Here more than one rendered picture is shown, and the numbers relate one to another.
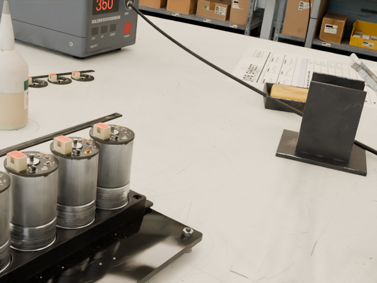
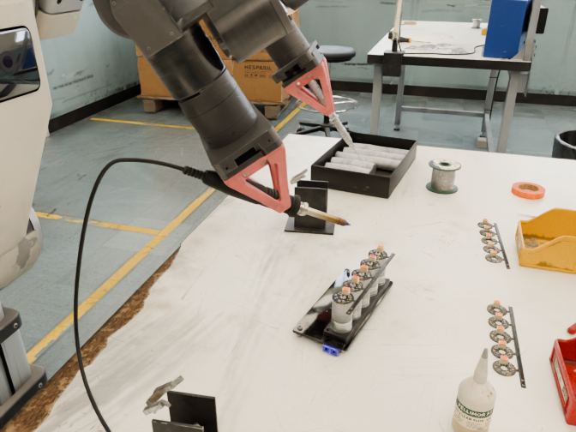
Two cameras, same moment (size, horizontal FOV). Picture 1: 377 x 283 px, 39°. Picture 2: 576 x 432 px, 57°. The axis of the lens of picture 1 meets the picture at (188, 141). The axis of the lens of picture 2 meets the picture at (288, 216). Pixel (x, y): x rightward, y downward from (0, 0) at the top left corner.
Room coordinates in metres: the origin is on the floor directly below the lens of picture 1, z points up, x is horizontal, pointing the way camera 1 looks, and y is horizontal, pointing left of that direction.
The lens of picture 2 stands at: (0.78, -0.04, 1.17)
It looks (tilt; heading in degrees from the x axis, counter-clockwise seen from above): 26 degrees down; 178
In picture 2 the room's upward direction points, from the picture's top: straight up
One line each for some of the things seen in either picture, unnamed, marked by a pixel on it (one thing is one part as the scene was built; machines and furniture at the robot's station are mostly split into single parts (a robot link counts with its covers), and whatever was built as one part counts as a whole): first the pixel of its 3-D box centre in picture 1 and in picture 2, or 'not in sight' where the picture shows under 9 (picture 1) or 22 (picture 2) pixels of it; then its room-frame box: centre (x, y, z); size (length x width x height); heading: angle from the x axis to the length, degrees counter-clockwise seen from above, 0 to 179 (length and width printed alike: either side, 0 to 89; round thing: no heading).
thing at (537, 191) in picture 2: not in sight; (528, 190); (-0.15, 0.46, 0.76); 0.06 x 0.06 x 0.01
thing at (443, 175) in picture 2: not in sight; (443, 176); (-0.18, 0.30, 0.78); 0.06 x 0.06 x 0.05
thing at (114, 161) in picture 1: (109, 172); (341, 314); (0.27, 0.04, 0.79); 0.02 x 0.02 x 0.05
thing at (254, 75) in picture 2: not in sight; (221, 58); (-3.75, -0.41, 0.38); 1.20 x 0.80 x 0.73; 77
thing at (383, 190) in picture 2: not in sight; (366, 161); (-0.27, 0.17, 0.77); 0.24 x 0.16 x 0.04; 153
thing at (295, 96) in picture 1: (298, 99); not in sight; (0.56, -0.11, 0.76); 0.07 x 0.05 x 0.02; 88
